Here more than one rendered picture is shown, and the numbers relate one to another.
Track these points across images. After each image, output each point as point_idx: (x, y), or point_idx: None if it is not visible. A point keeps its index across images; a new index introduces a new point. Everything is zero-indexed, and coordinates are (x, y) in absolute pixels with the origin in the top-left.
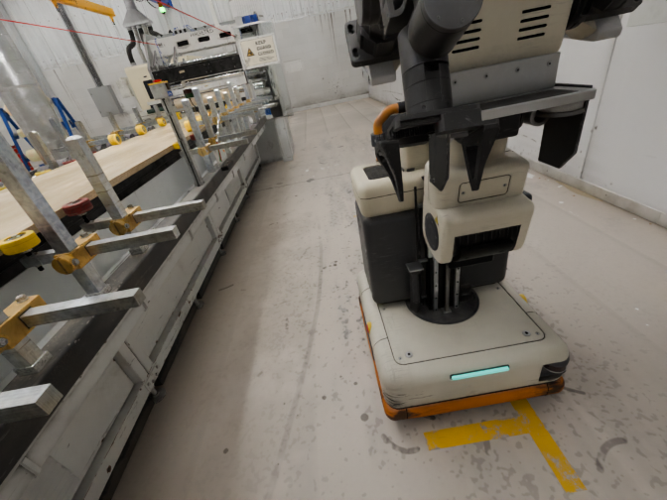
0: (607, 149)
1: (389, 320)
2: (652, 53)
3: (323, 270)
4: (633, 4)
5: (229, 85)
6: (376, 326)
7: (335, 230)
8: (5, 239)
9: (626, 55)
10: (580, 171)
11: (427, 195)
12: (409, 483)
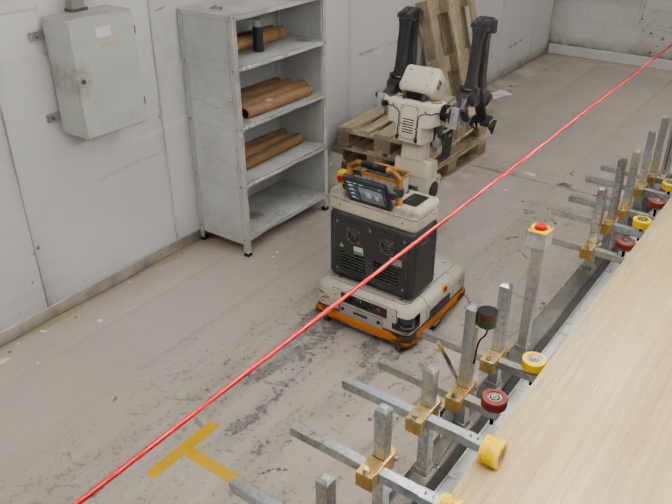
0: (63, 256)
1: (434, 276)
2: (60, 159)
3: (394, 418)
4: None
5: None
6: (443, 279)
7: (304, 474)
8: (648, 220)
9: (35, 170)
10: (43, 300)
11: (431, 176)
12: (473, 289)
